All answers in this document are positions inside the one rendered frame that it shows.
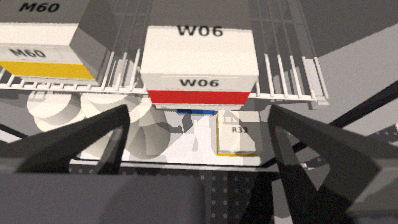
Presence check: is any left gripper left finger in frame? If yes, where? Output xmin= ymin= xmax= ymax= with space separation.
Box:
xmin=0 ymin=104 xmax=131 ymax=175

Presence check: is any white cardboard box with yellow band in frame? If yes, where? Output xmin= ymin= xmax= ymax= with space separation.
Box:
xmin=216 ymin=111 xmax=263 ymax=157

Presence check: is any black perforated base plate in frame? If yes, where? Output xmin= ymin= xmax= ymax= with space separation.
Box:
xmin=68 ymin=124 xmax=398 ymax=224

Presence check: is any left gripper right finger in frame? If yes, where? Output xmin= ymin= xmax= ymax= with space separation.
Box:
xmin=267 ymin=105 xmax=398 ymax=224

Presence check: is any white cardboard cryo box m60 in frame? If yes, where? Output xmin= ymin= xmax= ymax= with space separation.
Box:
xmin=0 ymin=0 xmax=118 ymax=86

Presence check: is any white cardboard box labelled w06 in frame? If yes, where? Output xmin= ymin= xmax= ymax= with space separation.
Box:
xmin=140 ymin=0 xmax=259 ymax=110

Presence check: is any white wire shelf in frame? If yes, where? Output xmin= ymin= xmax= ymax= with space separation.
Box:
xmin=0 ymin=0 xmax=329 ymax=102

